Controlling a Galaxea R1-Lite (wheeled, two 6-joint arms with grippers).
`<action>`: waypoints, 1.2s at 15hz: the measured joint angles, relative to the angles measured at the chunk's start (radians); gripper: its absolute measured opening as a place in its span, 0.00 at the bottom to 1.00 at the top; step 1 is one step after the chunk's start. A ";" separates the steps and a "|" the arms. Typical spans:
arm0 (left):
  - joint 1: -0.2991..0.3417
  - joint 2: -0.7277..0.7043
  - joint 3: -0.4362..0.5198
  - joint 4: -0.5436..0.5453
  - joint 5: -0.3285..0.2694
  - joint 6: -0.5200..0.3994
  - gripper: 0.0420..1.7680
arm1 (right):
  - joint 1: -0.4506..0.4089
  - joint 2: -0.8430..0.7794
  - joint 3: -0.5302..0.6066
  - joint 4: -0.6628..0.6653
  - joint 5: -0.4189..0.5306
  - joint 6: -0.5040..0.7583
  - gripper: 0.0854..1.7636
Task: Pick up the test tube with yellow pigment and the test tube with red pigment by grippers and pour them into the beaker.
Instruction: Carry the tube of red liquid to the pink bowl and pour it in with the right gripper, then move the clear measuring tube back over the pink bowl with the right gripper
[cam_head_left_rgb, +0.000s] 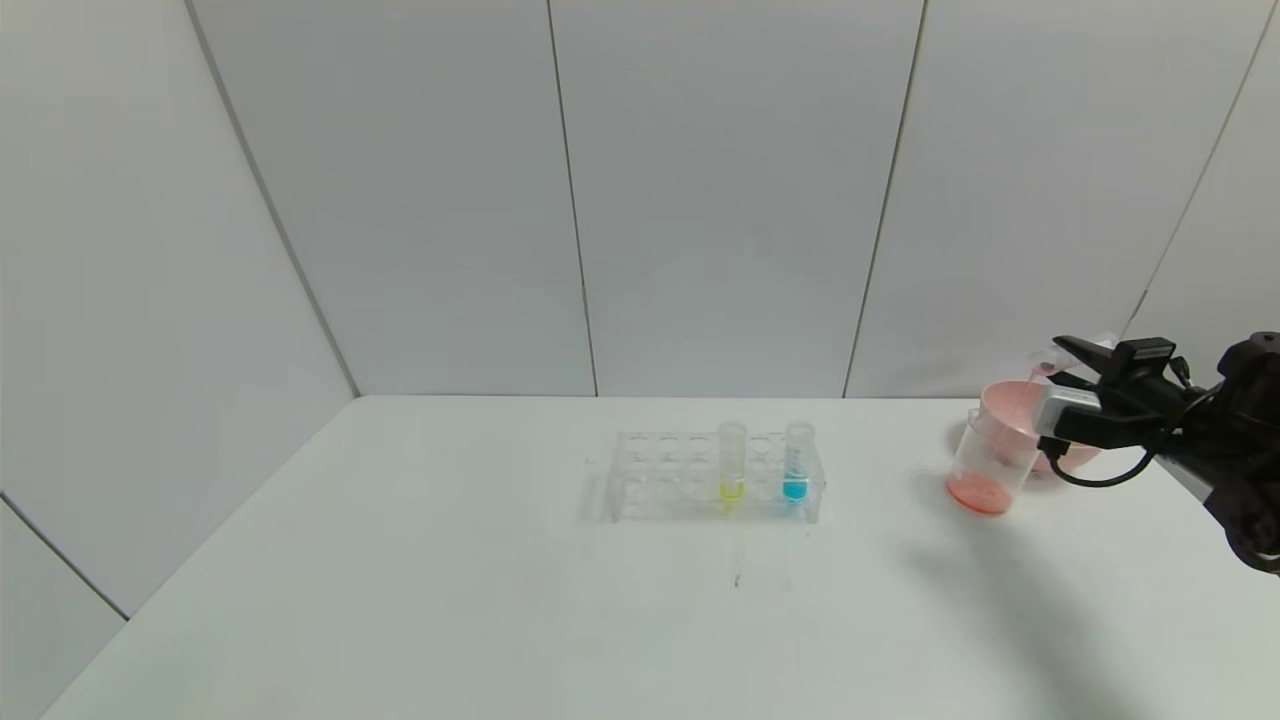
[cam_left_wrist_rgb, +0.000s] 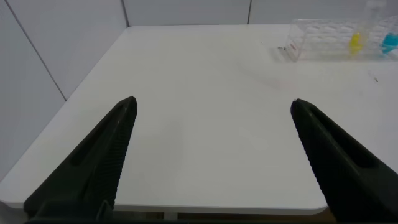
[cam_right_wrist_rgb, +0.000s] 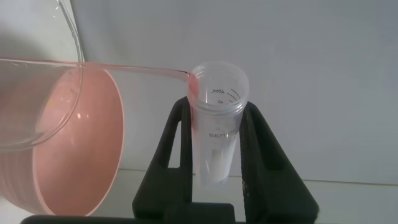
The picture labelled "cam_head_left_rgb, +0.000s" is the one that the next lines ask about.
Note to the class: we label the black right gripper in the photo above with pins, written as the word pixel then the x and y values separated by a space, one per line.
pixel 1132 379

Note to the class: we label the test tube with red pigment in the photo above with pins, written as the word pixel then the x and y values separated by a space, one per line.
pixel 1045 362

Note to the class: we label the test tube with yellow pigment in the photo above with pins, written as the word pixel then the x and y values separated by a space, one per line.
pixel 731 488

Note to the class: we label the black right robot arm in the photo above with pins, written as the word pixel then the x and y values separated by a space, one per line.
pixel 1245 450

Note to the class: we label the clear plastic beaker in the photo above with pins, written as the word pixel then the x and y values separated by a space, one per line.
pixel 980 490

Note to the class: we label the test tube with blue pigment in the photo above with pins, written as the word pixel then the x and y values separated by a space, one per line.
pixel 796 488

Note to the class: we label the clear acrylic test tube rack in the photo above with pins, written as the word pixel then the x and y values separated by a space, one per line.
pixel 660 490

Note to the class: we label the pink bowl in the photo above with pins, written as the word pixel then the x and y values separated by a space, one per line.
pixel 1010 400

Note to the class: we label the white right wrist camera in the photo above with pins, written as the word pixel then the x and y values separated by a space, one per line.
pixel 1070 412

